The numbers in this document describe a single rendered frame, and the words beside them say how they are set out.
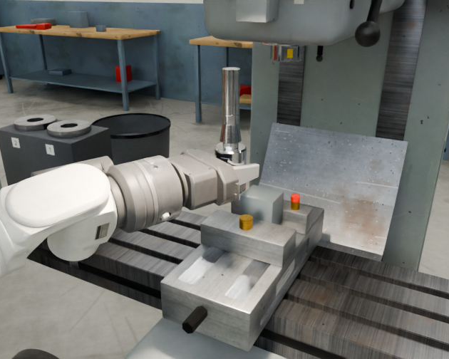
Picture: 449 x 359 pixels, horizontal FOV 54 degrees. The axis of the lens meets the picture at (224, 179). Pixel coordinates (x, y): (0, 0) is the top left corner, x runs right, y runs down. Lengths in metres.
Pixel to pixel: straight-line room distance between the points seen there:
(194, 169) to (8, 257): 0.25
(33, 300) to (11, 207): 1.89
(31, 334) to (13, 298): 0.30
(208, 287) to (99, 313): 1.55
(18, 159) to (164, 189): 0.57
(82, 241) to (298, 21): 0.37
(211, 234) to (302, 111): 0.47
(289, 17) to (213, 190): 0.24
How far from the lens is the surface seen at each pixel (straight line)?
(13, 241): 0.49
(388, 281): 0.85
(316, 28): 0.57
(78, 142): 0.94
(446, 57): 1.01
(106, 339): 2.05
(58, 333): 2.14
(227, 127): 0.62
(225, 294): 0.65
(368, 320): 0.75
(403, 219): 1.12
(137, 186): 0.53
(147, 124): 2.92
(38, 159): 1.01
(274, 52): 0.66
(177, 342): 0.80
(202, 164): 0.60
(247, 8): 0.56
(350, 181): 1.05
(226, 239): 0.72
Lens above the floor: 1.38
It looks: 24 degrees down
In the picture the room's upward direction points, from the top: straight up
